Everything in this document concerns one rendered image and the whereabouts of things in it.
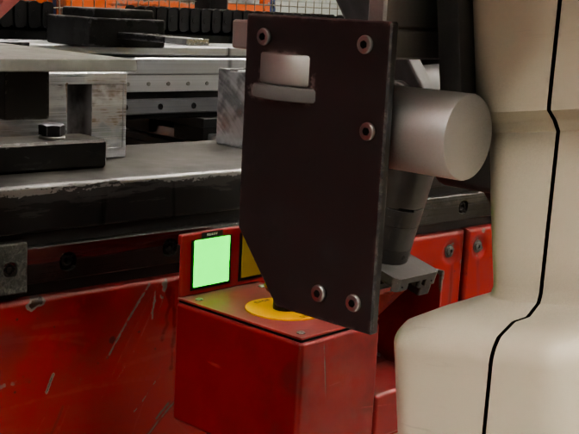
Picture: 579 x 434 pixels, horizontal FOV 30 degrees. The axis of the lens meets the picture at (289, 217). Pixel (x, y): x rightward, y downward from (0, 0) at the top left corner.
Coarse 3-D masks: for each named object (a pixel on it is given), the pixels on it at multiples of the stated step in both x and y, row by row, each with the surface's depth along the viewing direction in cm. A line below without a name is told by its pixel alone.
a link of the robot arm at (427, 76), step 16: (336, 0) 99; (352, 0) 97; (368, 0) 96; (352, 16) 98; (368, 16) 96; (400, 64) 93; (416, 64) 93; (432, 64) 97; (416, 80) 92; (432, 80) 93
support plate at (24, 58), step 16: (0, 48) 95; (16, 48) 97; (32, 48) 98; (48, 48) 100; (0, 64) 81; (16, 64) 82; (32, 64) 83; (48, 64) 84; (64, 64) 85; (80, 64) 86; (96, 64) 87; (112, 64) 88; (128, 64) 89
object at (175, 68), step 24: (72, 48) 144; (96, 48) 147; (120, 48) 149; (144, 48) 152; (168, 48) 155; (192, 48) 158; (216, 48) 161; (144, 72) 152; (168, 72) 155; (192, 72) 158; (216, 72) 161; (144, 96) 154; (168, 96) 157; (192, 96) 160; (216, 96) 163
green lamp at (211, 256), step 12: (204, 240) 101; (216, 240) 102; (228, 240) 103; (204, 252) 101; (216, 252) 102; (228, 252) 103; (204, 264) 101; (216, 264) 102; (228, 264) 103; (204, 276) 101; (216, 276) 103
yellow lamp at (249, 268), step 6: (246, 246) 105; (246, 252) 105; (246, 258) 105; (252, 258) 106; (246, 264) 105; (252, 264) 106; (246, 270) 105; (252, 270) 106; (258, 270) 107; (246, 276) 106
